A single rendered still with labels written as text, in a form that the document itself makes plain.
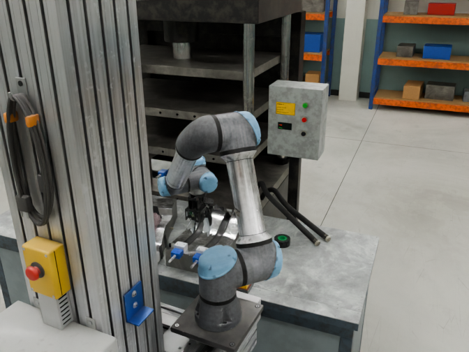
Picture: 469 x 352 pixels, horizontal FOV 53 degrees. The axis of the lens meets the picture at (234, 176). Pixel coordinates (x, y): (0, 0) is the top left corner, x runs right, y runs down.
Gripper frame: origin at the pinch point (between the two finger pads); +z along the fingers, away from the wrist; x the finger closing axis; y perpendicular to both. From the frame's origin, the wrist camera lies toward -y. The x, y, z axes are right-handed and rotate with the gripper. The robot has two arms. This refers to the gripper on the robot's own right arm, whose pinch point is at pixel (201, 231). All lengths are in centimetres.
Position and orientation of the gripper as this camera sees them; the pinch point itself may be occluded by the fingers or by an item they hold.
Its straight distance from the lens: 208.1
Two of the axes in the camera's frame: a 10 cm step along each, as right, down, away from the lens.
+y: -3.7, 3.7, -8.5
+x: 9.3, 1.4, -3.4
